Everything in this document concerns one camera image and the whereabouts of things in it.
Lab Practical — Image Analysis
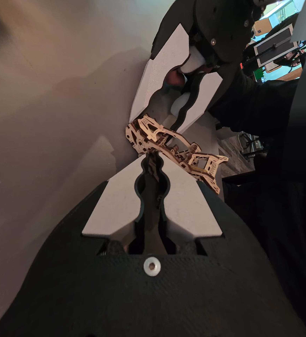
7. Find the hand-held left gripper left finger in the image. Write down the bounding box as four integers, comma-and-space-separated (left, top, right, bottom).
81, 154, 147, 254

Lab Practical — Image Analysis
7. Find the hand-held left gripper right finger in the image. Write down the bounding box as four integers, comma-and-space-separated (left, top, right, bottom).
156, 153, 223, 251

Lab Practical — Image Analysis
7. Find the dark panel with white frame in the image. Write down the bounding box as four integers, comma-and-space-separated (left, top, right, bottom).
254, 24, 298, 67

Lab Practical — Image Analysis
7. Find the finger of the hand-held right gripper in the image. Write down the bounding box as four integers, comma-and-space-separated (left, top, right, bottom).
130, 23, 192, 125
171, 72, 223, 134

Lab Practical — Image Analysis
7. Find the person's right hand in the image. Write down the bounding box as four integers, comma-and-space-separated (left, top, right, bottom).
166, 70, 187, 88

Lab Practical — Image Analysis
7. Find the wooden mechanical model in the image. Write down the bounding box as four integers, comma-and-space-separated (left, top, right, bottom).
125, 114, 229, 210

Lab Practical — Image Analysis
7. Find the person's right forearm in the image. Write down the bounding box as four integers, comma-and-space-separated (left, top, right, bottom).
208, 67, 301, 132

